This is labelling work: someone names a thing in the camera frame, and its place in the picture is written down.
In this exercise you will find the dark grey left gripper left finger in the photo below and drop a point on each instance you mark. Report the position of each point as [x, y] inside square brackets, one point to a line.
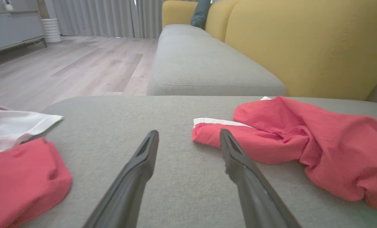
[137, 171]

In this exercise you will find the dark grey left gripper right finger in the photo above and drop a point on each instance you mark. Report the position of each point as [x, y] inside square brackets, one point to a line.
[248, 180]

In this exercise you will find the red shorts white trim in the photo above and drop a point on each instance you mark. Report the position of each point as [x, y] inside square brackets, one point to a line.
[334, 145]

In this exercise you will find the red basketball jersey white trim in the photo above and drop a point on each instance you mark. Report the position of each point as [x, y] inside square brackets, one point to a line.
[23, 180]

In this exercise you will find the large grey sofa seat cushion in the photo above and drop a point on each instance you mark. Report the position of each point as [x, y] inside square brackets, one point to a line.
[128, 117]

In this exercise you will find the yellow sofa back cushion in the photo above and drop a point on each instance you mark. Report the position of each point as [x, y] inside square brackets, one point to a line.
[302, 41]
[218, 22]

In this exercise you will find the grey pleated curtain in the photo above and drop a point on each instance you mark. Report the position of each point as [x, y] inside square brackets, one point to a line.
[106, 17]

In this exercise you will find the white ribbed planter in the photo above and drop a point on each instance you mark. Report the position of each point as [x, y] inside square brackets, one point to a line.
[52, 30]

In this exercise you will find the teal throw pillow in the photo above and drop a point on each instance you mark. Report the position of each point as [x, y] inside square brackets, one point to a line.
[199, 14]

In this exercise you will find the grey sideboard cabinet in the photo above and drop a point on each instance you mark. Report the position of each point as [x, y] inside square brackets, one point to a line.
[10, 30]

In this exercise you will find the small white object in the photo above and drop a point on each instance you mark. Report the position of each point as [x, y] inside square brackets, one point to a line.
[7, 5]

